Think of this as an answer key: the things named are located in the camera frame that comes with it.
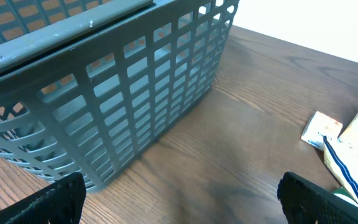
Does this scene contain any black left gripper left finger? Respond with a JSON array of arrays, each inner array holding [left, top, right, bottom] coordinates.
[[0, 172, 86, 224]]

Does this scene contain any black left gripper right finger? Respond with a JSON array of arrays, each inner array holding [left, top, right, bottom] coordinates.
[[277, 172, 358, 224]]

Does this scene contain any orange small box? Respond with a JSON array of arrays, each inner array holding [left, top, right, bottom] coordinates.
[[301, 111, 343, 151]]

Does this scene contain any green small box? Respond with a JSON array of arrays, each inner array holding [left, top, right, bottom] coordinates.
[[332, 187, 358, 208]]

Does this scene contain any grey plastic mesh basket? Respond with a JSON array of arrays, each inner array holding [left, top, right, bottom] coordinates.
[[0, 0, 239, 192]]

